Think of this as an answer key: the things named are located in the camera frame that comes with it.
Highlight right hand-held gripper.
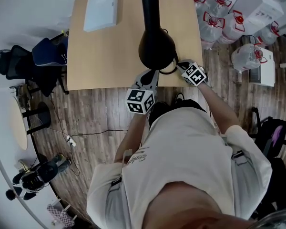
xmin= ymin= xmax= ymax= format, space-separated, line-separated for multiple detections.
xmin=176 ymin=59 xmax=209 ymax=87

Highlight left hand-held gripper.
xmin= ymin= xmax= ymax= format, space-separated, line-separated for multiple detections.
xmin=126 ymin=68 xmax=160 ymax=115

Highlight black desk lamp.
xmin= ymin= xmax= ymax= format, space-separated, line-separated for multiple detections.
xmin=138 ymin=0 xmax=179 ymax=75

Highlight person's right forearm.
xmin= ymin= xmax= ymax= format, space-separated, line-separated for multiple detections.
xmin=197 ymin=81 xmax=241 ymax=135

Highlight person's left forearm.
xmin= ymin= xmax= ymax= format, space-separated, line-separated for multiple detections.
xmin=114 ymin=112 xmax=148 ymax=163

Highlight person's black trousers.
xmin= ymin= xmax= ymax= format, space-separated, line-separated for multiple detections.
xmin=149 ymin=99 xmax=207 ymax=128

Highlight group of large water bottles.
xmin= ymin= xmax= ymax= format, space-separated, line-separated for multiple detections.
xmin=190 ymin=0 xmax=281 ymax=73

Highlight light wooden table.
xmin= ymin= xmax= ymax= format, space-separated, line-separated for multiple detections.
xmin=66 ymin=0 xmax=204 ymax=92

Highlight person's white t-shirt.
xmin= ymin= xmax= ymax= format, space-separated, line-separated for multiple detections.
xmin=85 ymin=107 xmax=274 ymax=229

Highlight white power strip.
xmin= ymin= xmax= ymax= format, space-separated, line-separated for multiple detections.
xmin=66 ymin=135 xmax=77 ymax=147

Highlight black swivel office chair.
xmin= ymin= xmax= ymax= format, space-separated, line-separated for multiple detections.
xmin=249 ymin=106 xmax=286 ymax=158

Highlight tall white cardboard box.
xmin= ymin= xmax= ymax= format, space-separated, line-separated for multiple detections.
xmin=228 ymin=0 xmax=285 ymax=35

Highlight white flat box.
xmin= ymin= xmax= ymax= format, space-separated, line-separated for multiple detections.
xmin=82 ymin=0 xmax=119 ymax=32

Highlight black round stool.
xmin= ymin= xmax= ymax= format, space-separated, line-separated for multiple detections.
xmin=21 ymin=101 xmax=51 ymax=135

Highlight purple cloth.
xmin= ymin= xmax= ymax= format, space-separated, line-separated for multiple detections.
xmin=271 ymin=125 xmax=283 ymax=143

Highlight blue chair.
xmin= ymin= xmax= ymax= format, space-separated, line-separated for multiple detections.
xmin=31 ymin=36 xmax=69 ymax=67

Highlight black mesh office chair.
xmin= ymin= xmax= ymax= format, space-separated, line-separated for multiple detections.
xmin=0 ymin=44 xmax=70 ymax=97

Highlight black and white headset gear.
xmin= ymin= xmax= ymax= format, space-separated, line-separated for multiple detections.
xmin=5 ymin=157 xmax=72 ymax=201

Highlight black padded seat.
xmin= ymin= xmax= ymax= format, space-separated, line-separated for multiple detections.
xmin=252 ymin=156 xmax=286 ymax=219

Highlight checkered box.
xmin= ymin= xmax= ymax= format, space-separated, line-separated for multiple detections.
xmin=46 ymin=203 xmax=75 ymax=229

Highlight black floor cable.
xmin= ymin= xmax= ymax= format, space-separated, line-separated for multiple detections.
xmin=70 ymin=129 xmax=129 ymax=138

